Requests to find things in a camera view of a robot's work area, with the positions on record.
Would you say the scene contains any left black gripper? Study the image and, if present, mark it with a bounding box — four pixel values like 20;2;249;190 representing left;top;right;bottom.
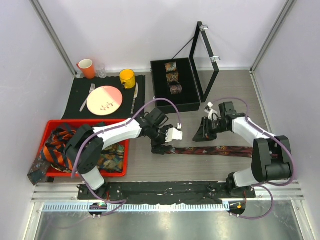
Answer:
148;124;173;154

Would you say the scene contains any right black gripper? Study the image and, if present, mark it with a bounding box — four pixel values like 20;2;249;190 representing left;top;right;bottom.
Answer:
193;116;229;142

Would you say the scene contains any dark red patterned tie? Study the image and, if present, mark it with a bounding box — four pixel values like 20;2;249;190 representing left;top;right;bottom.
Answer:
166;146;253;158

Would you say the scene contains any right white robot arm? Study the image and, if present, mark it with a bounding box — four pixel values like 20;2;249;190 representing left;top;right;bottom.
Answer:
192;101;294;198

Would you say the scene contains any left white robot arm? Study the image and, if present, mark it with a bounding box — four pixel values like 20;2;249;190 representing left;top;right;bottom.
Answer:
64;108;183;200

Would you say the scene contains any black box lid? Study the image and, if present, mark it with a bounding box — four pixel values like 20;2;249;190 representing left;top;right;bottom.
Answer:
189;21;221;103

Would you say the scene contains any rolled tie bottom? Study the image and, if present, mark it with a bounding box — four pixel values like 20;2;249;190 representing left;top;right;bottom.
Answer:
169;84;183;95

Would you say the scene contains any rolled tie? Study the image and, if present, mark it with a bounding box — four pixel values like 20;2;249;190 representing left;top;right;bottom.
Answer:
164;61;177;74
169;84;183;95
166;71;179;84

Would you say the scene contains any teal floral tie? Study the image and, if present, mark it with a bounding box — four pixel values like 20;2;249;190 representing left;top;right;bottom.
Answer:
97;143;125;173

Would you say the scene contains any black tie box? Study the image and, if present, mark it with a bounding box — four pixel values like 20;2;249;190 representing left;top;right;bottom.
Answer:
150;58;201;113

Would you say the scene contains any rolled tie middle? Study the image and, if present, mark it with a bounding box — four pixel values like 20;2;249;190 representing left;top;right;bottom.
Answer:
166;71;179;84

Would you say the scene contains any silver knife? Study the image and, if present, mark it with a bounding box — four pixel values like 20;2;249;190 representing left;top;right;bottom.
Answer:
130;83;139;115

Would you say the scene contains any rolled tie top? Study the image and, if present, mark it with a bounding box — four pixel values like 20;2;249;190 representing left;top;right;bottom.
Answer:
164;61;177;74

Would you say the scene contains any pink cream plate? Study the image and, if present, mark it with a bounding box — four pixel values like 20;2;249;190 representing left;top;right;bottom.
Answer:
86;86;123;116

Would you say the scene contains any yellow mug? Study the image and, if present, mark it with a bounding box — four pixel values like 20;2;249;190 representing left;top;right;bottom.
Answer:
119;69;136;89

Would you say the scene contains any silver fork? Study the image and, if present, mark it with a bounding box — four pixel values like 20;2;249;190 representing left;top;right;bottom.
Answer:
79;83;96;112

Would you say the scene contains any black placemat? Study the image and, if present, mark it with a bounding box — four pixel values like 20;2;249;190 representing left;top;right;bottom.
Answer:
62;75;146;119

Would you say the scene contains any clear glass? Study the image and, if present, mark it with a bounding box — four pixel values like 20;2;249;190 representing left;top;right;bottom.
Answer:
95;63;107;79

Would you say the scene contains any orange navy striped tie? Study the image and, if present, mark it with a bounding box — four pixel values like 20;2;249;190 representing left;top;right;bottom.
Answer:
39;123;78;173

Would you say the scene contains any orange cup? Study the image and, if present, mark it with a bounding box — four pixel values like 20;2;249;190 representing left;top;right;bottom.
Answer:
76;59;96;79

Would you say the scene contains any red plastic bin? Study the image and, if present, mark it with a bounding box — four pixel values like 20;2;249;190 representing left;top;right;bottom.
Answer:
38;119;130;178

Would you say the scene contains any navy speckled tie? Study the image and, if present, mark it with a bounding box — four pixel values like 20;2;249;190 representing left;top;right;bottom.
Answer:
27;157;51;186

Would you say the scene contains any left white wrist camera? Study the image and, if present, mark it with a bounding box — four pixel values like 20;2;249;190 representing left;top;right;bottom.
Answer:
165;127;183;143

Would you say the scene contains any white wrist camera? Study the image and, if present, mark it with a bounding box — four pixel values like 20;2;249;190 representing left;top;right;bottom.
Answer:
165;127;183;143
204;102;218;121

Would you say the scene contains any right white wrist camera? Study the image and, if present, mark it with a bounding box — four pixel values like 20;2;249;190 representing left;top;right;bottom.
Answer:
204;102;218;121

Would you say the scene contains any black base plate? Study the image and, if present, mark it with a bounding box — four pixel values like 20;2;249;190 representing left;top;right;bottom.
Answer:
77;181;256;205

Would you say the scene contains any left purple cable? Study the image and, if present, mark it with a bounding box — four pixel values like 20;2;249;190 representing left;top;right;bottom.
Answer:
71;98;183;217

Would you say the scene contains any purple cable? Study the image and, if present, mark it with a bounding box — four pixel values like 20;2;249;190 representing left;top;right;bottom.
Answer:
212;98;297;221
71;98;183;217

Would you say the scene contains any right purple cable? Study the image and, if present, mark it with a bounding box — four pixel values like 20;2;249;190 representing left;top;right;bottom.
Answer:
212;98;297;221

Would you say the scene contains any white cable duct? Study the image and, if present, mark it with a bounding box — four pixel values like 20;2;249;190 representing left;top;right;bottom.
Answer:
42;201;230;213

